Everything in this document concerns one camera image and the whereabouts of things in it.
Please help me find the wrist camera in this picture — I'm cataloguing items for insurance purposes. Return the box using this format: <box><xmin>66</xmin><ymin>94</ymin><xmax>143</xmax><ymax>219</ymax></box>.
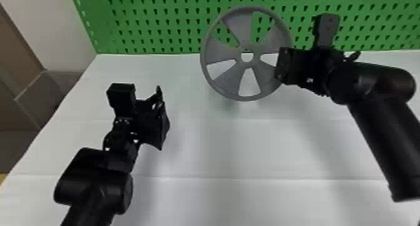
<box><xmin>106</xmin><ymin>82</ymin><xmax>138</xmax><ymax>119</ymax></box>
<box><xmin>311</xmin><ymin>12</ymin><xmax>341</xmax><ymax>49</ymax></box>

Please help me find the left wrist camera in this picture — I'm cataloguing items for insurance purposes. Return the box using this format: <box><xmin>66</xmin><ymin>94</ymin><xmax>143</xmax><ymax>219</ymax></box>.
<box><xmin>106</xmin><ymin>82</ymin><xmax>138</xmax><ymax>119</ymax></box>

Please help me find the grey wheel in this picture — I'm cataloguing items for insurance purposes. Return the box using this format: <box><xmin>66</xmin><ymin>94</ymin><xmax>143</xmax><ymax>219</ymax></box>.
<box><xmin>199</xmin><ymin>4</ymin><xmax>294</xmax><ymax>102</ymax></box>

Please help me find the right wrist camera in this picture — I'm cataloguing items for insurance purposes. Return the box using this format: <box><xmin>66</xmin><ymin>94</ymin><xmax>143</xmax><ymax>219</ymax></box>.
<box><xmin>311</xmin><ymin>12</ymin><xmax>341</xmax><ymax>49</ymax></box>

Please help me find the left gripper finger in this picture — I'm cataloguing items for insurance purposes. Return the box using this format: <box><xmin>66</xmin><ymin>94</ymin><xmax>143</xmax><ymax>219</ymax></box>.
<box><xmin>146</xmin><ymin>85</ymin><xmax>164</xmax><ymax>111</ymax></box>

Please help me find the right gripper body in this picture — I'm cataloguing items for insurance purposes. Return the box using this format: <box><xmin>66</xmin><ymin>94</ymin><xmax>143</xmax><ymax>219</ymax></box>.
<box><xmin>284</xmin><ymin>46</ymin><xmax>336</xmax><ymax>97</ymax></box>

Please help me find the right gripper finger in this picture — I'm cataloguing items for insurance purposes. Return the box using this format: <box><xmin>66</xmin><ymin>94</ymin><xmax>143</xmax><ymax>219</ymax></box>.
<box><xmin>274</xmin><ymin>47</ymin><xmax>292</xmax><ymax>85</ymax></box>

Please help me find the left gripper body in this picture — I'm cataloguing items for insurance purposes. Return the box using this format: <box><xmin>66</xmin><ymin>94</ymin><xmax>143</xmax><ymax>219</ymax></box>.
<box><xmin>134</xmin><ymin>100</ymin><xmax>171</xmax><ymax>152</ymax></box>

